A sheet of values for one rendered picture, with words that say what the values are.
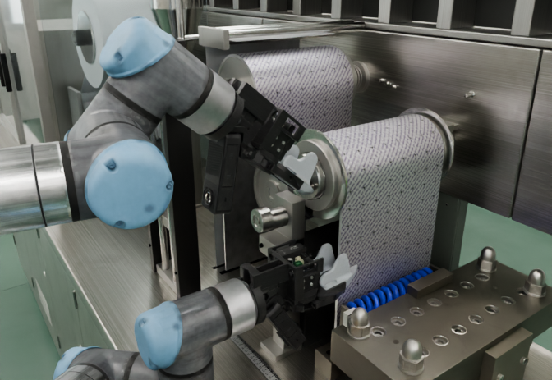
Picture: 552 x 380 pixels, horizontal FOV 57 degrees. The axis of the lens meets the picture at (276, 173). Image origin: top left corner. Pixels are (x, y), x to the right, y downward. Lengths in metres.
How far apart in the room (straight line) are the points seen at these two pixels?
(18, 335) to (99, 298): 1.56
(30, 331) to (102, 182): 2.30
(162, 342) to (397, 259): 0.46
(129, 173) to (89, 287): 0.80
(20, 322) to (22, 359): 0.28
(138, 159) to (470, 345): 0.59
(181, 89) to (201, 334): 0.31
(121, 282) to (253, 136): 0.64
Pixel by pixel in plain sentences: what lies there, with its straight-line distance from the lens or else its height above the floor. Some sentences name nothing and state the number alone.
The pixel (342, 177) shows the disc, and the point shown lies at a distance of 0.76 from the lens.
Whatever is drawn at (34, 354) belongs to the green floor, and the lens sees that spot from 2.58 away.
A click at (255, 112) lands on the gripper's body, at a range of 0.67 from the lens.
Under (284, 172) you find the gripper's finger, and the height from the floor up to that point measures 1.30.
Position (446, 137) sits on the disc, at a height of 1.28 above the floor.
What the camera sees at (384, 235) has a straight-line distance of 0.88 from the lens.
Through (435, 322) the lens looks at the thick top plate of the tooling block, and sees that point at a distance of 0.88.
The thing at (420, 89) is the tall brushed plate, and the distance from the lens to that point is 1.06.
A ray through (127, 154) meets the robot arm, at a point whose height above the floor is 1.41.
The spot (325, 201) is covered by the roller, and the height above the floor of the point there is 1.22.
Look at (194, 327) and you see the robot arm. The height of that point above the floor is 1.13.
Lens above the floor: 1.54
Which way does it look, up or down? 21 degrees down
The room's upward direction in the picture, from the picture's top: straight up
